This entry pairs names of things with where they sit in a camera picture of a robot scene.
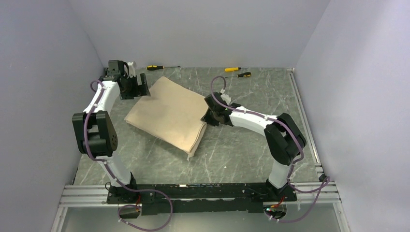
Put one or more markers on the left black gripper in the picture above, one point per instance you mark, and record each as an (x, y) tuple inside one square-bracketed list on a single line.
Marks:
[(139, 90)]

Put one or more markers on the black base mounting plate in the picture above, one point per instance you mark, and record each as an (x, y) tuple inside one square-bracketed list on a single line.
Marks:
[(196, 198)]

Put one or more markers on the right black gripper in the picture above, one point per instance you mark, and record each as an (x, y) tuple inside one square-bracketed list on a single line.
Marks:
[(207, 119)]

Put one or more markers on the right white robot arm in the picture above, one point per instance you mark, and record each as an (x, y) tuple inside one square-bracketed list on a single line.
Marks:
[(284, 139)]

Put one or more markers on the aluminium rail frame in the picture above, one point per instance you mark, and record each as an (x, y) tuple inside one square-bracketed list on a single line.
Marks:
[(306, 192)]

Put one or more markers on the yellow black screwdriver left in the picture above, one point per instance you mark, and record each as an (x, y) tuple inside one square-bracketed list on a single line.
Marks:
[(159, 67)]

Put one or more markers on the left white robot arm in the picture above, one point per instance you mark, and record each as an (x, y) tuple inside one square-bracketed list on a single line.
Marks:
[(94, 130)]

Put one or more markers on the beige surgical wrap cloth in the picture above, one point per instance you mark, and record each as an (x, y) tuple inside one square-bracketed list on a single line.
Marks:
[(171, 113)]

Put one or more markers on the black yellow short screwdriver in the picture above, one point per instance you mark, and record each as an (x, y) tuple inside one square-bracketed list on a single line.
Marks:
[(245, 74)]

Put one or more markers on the right side aluminium rail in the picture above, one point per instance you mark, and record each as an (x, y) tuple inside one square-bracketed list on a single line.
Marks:
[(309, 136)]

